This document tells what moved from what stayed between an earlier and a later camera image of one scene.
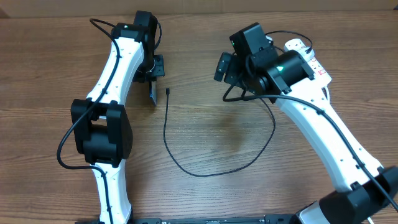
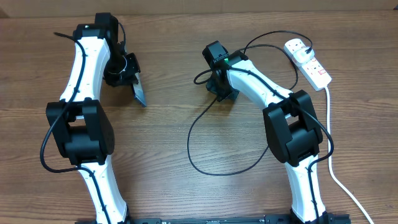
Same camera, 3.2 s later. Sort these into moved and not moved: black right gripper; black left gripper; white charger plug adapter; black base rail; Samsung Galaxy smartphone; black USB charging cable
Moved: Samsung Galaxy smartphone; black right gripper; black USB charging cable; black left gripper
Not moved: black base rail; white charger plug adapter
